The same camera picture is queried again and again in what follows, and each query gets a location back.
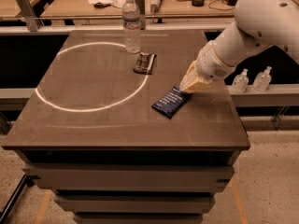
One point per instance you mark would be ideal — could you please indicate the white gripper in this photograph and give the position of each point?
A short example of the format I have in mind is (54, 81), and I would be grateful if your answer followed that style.
(212, 63)

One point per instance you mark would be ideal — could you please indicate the blue rxbar blueberry bar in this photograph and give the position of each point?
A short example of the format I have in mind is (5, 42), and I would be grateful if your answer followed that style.
(171, 102)

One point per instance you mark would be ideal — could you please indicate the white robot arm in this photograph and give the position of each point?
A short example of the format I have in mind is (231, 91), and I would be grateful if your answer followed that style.
(258, 25)

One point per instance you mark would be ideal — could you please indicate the black rxbar chocolate bar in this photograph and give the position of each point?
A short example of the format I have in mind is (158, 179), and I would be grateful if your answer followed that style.
(144, 63)

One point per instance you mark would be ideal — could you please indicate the left clear sanitizer bottle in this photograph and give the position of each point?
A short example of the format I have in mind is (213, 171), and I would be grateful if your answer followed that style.
(240, 82)

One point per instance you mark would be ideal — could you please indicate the clear sanitizer bottle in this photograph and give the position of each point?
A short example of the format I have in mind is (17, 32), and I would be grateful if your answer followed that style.
(240, 82)
(262, 80)

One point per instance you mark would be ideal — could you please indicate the right clear sanitizer bottle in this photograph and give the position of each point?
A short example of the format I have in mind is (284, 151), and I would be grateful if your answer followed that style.
(262, 80)

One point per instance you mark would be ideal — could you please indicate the grey handheld tool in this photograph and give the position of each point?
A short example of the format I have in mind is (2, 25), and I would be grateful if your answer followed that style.
(154, 5)

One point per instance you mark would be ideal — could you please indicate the clear plastic water bottle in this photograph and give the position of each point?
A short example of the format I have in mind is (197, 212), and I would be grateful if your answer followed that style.
(131, 26)

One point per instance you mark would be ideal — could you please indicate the grey drawer cabinet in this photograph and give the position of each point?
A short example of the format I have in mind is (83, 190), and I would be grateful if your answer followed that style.
(133, 186)

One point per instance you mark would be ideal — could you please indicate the middle metal bracket post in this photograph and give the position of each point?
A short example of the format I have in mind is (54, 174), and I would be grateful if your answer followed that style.
(141, 5)

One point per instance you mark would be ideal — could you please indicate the metal bracket post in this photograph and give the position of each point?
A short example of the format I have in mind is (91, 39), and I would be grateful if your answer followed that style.
(30, 18)
(141, 5)

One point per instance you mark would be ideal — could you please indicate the left metal bracket post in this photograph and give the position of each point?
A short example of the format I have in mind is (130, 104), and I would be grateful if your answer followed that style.
(30, 18)

